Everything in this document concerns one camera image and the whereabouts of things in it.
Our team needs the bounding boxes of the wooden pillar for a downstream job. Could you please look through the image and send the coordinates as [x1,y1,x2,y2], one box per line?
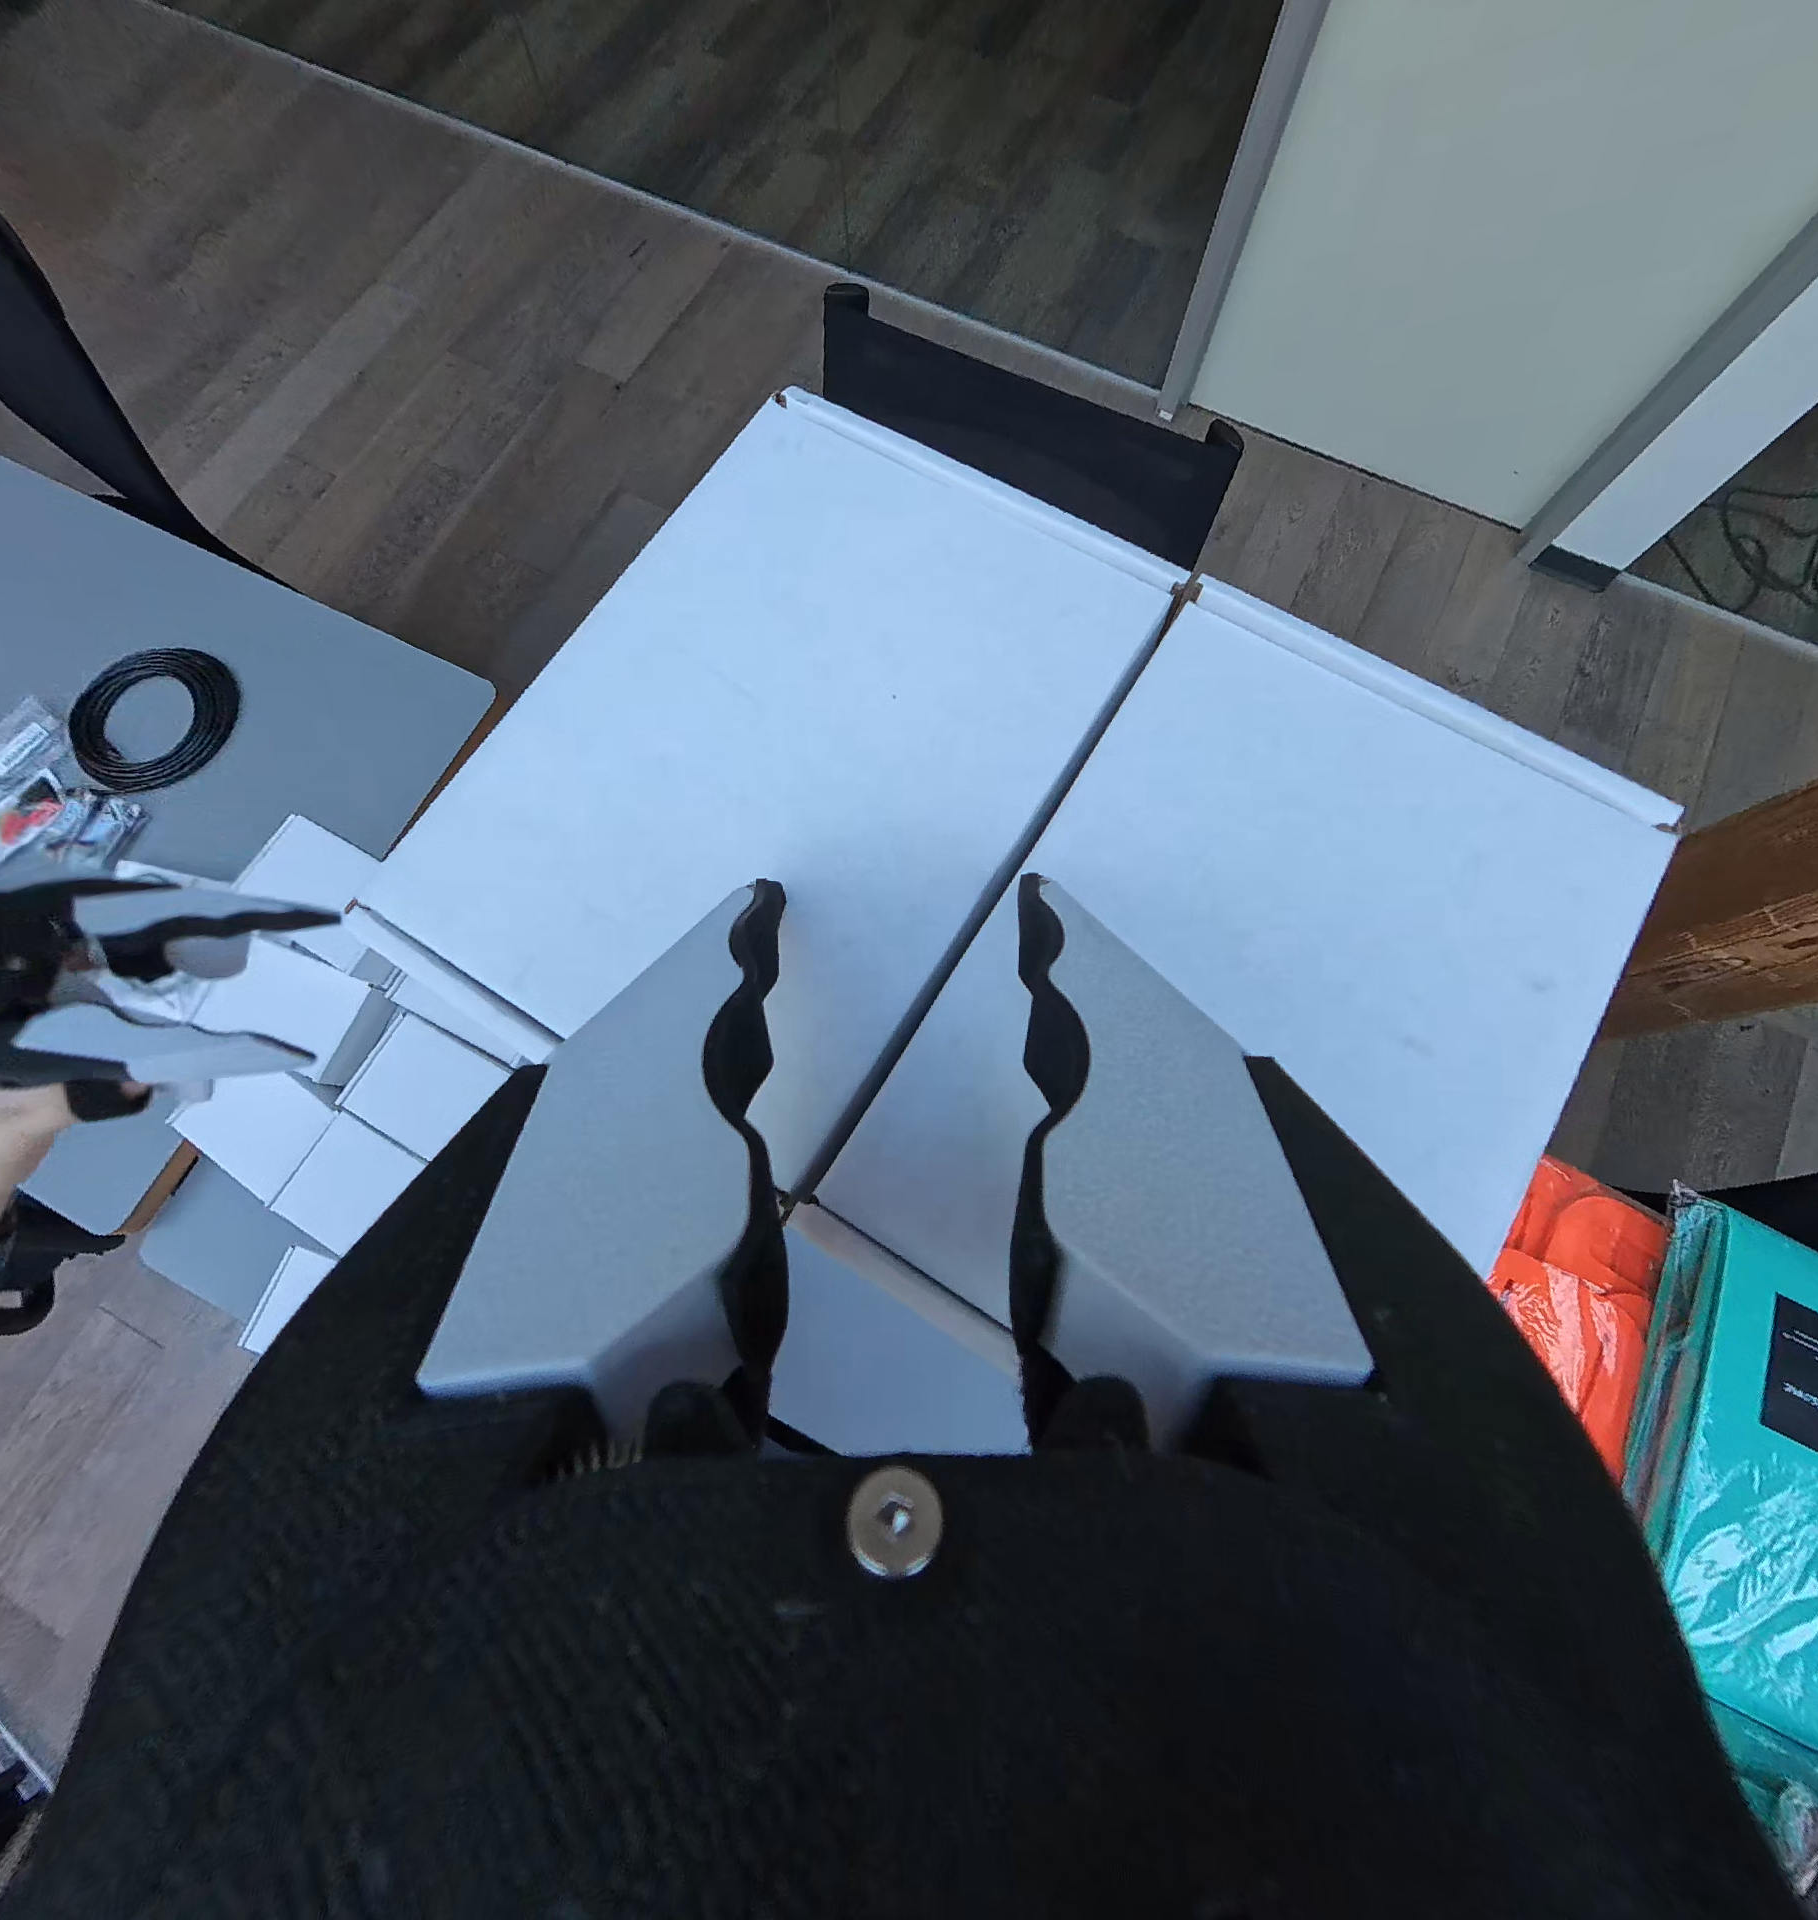
[1597,761,1818,1041]

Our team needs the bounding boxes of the black cable coil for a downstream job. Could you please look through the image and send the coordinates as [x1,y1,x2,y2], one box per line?
[64,645,245,796]

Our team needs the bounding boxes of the pile of white boxes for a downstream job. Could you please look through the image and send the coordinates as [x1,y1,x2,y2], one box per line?
[114,815,560,1357]

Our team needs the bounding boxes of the stack of wrapped coloured cloths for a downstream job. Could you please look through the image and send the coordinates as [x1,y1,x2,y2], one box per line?
[1483,1154,1818,1920]

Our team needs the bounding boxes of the small clear parts packets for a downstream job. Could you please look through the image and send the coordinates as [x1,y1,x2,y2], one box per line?
[0,696,153,878]

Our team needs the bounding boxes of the white cardboard box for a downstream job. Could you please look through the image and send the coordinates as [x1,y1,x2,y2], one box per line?
[341,381,1208,1211]
[788,575,1687,1355]

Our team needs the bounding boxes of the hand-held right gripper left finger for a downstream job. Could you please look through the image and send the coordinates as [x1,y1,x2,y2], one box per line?
[417,878,789,1457]

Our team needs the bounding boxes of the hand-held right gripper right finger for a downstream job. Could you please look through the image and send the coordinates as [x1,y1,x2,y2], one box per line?
[1010,873,1377,1457]

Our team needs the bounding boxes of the black mesh chair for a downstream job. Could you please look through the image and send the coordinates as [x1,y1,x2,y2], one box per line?
[824,282,1244,571]

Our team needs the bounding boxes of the beige door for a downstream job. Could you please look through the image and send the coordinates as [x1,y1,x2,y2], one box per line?
[1158,0,1818,591]

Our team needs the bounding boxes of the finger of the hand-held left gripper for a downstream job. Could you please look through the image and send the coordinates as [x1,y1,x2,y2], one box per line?
[7,1000,321,1093]
[64,873,346,987]

